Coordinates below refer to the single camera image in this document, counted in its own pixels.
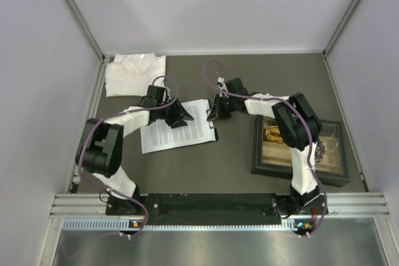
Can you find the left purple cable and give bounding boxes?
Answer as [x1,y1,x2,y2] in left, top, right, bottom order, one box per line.
[76,75,180,237]

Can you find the printed paper sheet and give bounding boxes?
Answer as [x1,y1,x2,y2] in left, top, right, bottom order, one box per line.
[140,99,211,154]

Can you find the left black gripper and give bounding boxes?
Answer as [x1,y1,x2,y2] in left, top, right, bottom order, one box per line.
[156,96,193,128]

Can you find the black clipboard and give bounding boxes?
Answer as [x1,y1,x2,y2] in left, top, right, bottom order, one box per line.
[206,100,219,142]

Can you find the dark patterned item in box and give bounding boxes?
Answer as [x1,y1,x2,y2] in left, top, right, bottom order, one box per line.
[314,140,326,163]

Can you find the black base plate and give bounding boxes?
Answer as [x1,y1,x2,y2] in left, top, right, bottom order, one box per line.
[106,193,324,223]

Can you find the yellow rubber bands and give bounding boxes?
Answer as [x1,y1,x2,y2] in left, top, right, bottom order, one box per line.
[264,125,284,144]

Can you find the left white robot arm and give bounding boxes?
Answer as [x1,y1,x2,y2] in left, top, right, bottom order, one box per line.
[75,97,194,214]

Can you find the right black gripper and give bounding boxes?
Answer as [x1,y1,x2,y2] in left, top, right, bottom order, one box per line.
[208,95,237,123]

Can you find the folded white shirt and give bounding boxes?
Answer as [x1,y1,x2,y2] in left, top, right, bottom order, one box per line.
[105,53,166,97]

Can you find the slotted cable duct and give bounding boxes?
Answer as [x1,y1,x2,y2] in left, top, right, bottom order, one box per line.
[62,219,297,232]

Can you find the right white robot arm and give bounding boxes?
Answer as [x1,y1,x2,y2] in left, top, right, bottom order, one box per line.
[208,92,322,214]

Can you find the purple cable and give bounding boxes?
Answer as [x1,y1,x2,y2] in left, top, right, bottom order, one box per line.
[203,59,328,237]
[76,75,180,237]

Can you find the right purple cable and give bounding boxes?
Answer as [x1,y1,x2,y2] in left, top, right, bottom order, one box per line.
[203,59,328,237]

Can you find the dark framed compartment box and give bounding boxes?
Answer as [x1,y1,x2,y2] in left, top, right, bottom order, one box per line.
[251,116,350,187]

